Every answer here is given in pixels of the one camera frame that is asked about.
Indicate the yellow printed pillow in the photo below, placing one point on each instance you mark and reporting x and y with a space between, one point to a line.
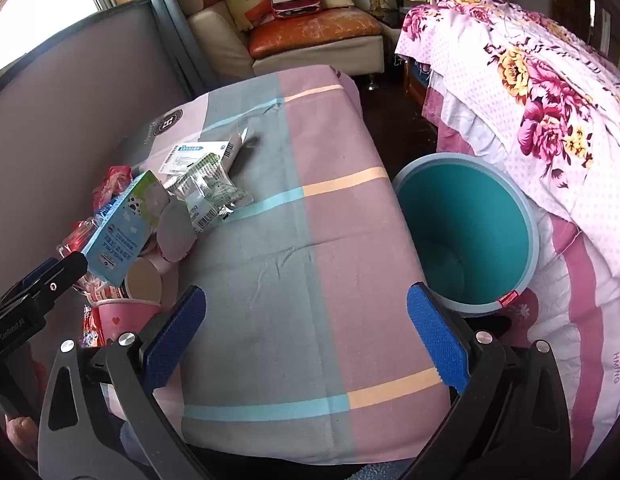
242 0

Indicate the orange seat cushion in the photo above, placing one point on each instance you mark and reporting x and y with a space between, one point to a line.
315 30

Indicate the clear red plastic wrapper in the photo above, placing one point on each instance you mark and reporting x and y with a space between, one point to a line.
77 237

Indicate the plaid tablecloth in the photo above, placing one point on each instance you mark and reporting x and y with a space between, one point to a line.
290 260

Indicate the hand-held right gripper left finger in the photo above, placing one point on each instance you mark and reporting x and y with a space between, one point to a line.
175 340

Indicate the green snack packet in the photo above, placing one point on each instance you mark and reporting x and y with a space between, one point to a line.
210 185

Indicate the blue milk carton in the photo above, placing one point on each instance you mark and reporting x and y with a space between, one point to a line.
125 225

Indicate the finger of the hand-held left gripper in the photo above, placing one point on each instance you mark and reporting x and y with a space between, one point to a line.
65 272
37 272

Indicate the teal trash bin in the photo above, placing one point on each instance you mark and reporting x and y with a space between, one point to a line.
464 220

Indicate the cream sofa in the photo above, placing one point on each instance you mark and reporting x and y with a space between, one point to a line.
215 35

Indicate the red snack packet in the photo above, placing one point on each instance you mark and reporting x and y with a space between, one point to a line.
112 182

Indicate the pink floral blanket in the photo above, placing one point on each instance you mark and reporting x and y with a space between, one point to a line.
539 110

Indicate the blue curtain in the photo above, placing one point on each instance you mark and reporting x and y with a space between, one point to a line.
165 10

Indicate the brown paper bowl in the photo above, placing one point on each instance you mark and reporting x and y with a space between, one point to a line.
142 280

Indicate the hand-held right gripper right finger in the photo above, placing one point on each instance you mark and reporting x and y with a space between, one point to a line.
437 340

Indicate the glass side table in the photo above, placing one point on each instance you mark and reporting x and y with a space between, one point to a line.
402 5

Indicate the white ointment tube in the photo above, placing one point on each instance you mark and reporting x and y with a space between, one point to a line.
235 147

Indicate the person's left hand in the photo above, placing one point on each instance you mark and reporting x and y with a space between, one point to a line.
20 430

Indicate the clear bag with white label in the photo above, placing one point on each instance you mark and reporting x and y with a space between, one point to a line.
190 155

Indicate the wooden bed frame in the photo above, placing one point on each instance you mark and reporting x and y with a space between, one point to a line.
414 85

